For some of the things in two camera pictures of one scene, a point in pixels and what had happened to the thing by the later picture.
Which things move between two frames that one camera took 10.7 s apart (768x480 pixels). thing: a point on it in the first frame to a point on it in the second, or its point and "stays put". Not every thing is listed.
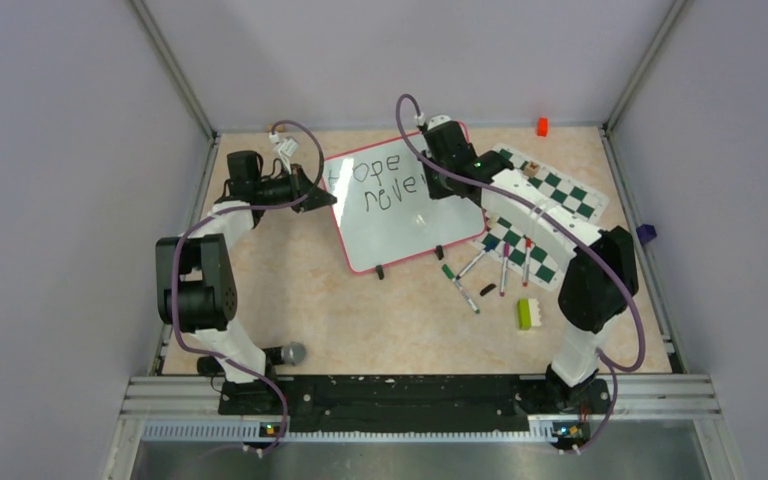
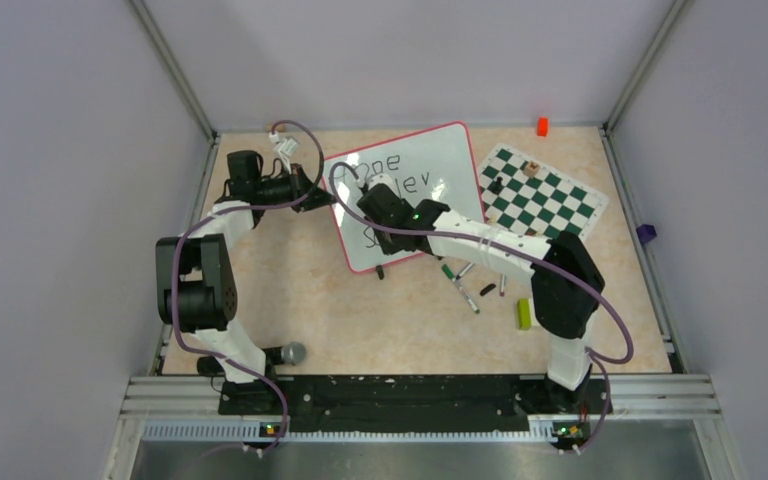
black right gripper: (435, 190) to (388, 247)
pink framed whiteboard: (381, 213) stays put
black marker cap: (487, 289) stays put
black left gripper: (301, 188) stays put
